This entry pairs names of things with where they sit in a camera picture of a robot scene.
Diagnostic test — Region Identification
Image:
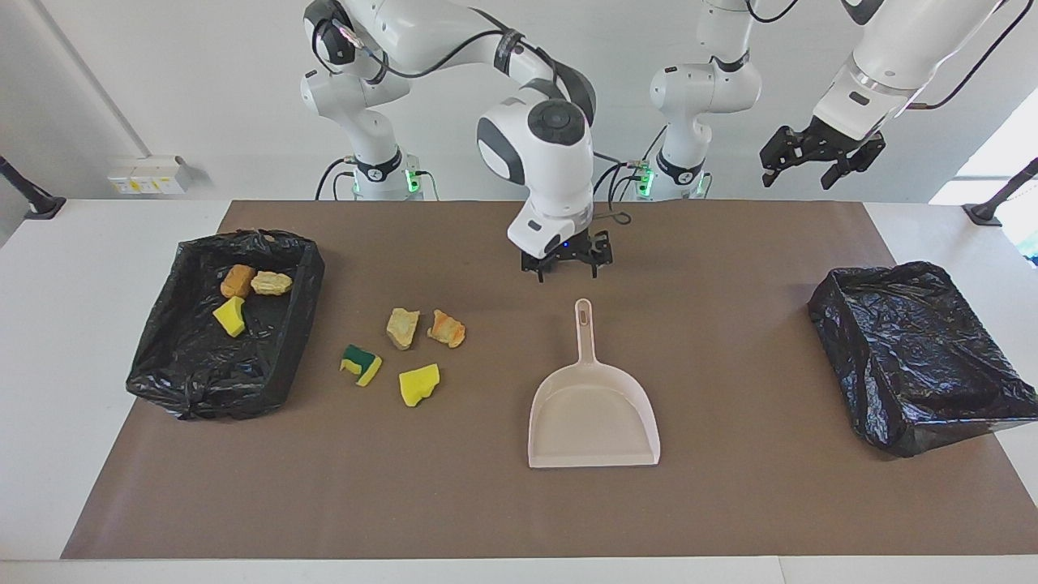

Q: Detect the black base power cable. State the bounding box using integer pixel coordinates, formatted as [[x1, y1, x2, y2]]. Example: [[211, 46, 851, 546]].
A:
[[315, 157, 358, 200], [592, 158, 651, 204]]

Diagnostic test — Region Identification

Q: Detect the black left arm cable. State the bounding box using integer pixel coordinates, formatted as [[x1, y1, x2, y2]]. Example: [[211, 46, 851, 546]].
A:
[[742, 0, 1038, 110]]

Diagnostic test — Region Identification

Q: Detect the bin with black trash bag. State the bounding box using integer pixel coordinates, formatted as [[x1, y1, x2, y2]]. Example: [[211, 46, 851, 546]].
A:
[[126, 229, 326, 421], [808, 260, 1038, 459]]

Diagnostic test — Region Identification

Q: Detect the beige plastic dustpan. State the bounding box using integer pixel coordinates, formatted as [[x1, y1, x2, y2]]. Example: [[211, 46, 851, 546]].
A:
[[528, 298, 662, 470]]

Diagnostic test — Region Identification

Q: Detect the white wall socket box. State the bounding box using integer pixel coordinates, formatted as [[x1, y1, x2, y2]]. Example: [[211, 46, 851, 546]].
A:
[[108, 155, 192, 196]]

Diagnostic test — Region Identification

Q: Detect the brown oval bread nugget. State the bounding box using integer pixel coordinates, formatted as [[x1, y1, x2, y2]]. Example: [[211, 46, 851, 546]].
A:
[[220, 264, 257, 299]]

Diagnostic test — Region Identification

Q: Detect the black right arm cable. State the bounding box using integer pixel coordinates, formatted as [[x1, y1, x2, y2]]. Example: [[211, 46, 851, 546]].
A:
[[312, 8, 635, 228]]

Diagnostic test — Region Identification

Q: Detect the orange striped bread piece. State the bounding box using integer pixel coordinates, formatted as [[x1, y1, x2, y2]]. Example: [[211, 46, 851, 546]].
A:
[[427, 309, 467, 350]]

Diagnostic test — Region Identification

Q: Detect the black pole stand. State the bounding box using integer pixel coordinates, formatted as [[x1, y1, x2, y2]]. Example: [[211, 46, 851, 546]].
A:
[[0, 154, 67, 221], [963, 157, 1038, 227]]

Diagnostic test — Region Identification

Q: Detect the beige crumbly sponge chunk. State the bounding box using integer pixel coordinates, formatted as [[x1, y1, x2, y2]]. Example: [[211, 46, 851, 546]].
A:
[[385, 307, 422, 351]]

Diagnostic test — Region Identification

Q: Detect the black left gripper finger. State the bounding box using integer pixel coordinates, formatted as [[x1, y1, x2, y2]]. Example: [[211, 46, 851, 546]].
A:
[[821, 136, 886, 191], [760, 126, 808, 189]]

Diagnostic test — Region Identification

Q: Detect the large green and yellow sponge piece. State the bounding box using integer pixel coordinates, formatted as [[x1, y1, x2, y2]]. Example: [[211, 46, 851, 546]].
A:
[[340, 344, 383, 388]]

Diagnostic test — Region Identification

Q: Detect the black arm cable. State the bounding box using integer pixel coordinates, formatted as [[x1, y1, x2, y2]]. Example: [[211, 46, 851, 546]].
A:
[[742, 0, 1038, 110], [312, 8, 635, 228]]

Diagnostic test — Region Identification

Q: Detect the small green and yellow sponge piece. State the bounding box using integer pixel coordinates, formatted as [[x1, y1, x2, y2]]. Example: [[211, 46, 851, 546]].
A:
[[212, 296, 247, 338]]

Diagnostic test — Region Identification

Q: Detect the brown table mat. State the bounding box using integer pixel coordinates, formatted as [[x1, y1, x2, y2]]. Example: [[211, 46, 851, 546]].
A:
[[61, 200, 1038, 560]]

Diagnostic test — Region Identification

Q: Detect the white wall cable conduit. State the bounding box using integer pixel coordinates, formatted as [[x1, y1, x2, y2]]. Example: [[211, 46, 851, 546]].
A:
[[31, 0, 155, 159]]

